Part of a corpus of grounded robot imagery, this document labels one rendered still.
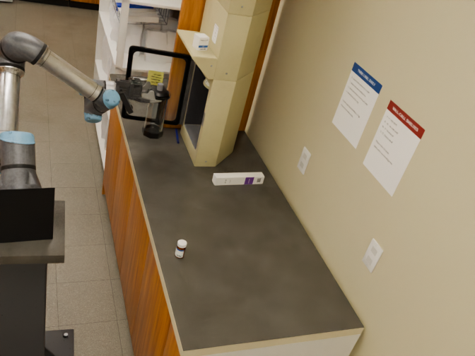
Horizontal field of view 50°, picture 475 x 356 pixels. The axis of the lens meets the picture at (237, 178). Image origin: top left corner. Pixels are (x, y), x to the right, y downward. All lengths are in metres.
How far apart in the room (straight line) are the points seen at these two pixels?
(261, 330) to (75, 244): 1.82
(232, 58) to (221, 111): 0.27
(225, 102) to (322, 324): 1.08
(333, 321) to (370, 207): 0.44
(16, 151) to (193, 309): 0.83
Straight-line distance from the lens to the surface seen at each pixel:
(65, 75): 2.15
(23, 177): 1.92
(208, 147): 2.47
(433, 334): 1.78
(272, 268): 2.06
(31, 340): 2.40
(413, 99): 1.81
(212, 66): 2.26
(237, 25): 2.22
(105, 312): 3.00
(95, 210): 3.63
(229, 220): 2.22
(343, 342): 2.03
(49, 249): 1.97
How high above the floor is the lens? 2.30
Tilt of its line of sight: 33 degrees down
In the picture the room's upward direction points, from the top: 16 degrees clockwise
